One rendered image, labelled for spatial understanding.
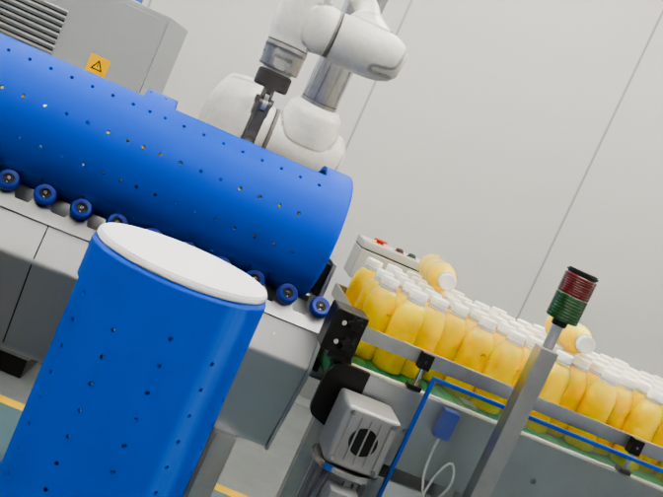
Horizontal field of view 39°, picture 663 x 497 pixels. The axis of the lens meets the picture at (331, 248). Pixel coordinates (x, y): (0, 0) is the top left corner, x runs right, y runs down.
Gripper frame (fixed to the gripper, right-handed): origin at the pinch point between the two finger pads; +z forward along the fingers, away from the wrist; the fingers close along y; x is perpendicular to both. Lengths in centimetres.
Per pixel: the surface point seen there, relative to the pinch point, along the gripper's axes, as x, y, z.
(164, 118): -17.3, 9.1, -2.3
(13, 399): -32, -127, 117
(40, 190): -33.8, 10.9, 20.3
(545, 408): 78, 21, 21
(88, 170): -26.8, 13.6, 12.5
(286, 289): 19.1, 10.6, 20.0
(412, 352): 46, 21, 20
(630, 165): 195, -249, -59
